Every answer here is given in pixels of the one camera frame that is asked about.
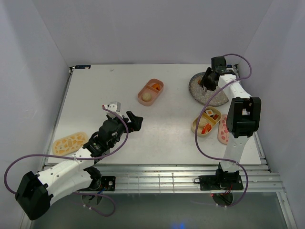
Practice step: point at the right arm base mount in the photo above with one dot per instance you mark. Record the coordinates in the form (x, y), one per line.
(212, 182)

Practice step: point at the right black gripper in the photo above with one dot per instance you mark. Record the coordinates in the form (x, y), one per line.
(204, 81)

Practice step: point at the orange fried shrimp toy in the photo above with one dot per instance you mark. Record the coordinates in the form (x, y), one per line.
(156, 86)

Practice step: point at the small salmon sushi toy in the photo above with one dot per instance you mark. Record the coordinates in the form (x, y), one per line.
(215, 117)

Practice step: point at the pink lunch box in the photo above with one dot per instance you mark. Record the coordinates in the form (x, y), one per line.
(148, 89)

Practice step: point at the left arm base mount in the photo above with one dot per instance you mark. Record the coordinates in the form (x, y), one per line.
(104, 183)

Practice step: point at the pink perforated lid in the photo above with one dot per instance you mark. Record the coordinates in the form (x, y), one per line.
(222, 130)

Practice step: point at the sushi roll toy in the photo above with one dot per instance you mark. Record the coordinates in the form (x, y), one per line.
(209, 112)

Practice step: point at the yellow perforated lid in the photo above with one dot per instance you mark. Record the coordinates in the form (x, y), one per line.
(69, 144)

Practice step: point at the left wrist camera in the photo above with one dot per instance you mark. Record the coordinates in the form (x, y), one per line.
(112, 109)

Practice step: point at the yellow lunch box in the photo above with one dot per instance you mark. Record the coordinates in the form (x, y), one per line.
(208, 121)

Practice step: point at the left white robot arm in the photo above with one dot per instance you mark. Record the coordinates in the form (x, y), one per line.
(38, 191)

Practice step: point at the grey speckled plate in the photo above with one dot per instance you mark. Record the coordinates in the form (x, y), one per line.
(202, 95)

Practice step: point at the rice ball toy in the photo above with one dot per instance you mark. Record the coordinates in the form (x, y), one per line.
(146, 97)
(202, 123)

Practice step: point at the left blue table label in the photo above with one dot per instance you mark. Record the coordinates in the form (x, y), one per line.
(82, 67)

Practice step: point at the aluminium frame rail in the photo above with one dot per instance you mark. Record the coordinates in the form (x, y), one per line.
(180, 179)

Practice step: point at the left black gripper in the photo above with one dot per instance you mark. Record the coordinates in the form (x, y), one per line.
(135, 124)

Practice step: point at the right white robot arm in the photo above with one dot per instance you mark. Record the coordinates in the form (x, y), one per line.
(244, 112)

